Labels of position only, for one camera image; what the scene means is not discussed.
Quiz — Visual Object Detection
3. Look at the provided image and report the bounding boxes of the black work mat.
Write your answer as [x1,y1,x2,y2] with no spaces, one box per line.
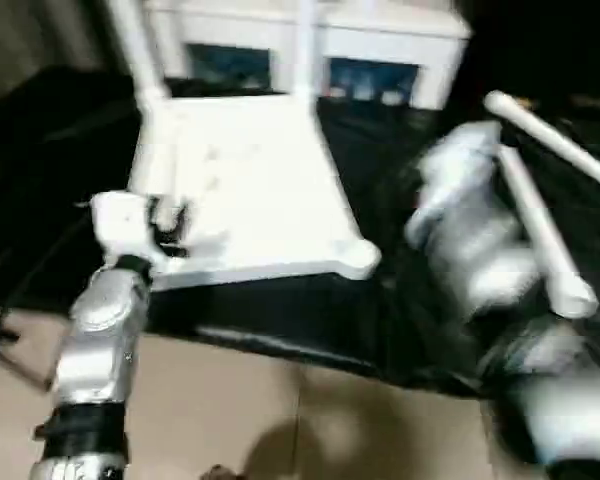
[0,64,600,401]

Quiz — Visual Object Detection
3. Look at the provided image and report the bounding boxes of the white plastic table top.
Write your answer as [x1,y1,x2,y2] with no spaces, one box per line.
[129,94,383,291]

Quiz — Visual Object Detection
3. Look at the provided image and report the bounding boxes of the grey curtain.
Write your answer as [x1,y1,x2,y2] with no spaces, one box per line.
[0,0,111,106]

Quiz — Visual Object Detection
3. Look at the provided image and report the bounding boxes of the black folding table frame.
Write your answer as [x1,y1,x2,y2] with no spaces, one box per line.
[0,319,56,396]

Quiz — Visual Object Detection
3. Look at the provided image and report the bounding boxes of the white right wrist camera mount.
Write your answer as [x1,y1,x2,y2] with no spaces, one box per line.
[422,122,504,174]

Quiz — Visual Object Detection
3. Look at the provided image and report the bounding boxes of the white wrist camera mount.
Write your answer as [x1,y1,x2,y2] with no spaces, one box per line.
[88,192,191,274]
[422,122,504,174]

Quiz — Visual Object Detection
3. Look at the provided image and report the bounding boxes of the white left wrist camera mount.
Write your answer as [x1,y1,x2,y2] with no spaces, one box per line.
[88,192,191,274]

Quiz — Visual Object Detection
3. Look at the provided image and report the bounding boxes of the white plastic table leg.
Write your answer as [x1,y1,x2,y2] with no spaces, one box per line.
[293,0,327,109]
[483,90,600,199]
[497,144,600,320]
[107,0,174,109]

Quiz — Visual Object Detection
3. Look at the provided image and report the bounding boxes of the white sideboard cabinet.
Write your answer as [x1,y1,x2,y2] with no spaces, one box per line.
[142,0,474,109]

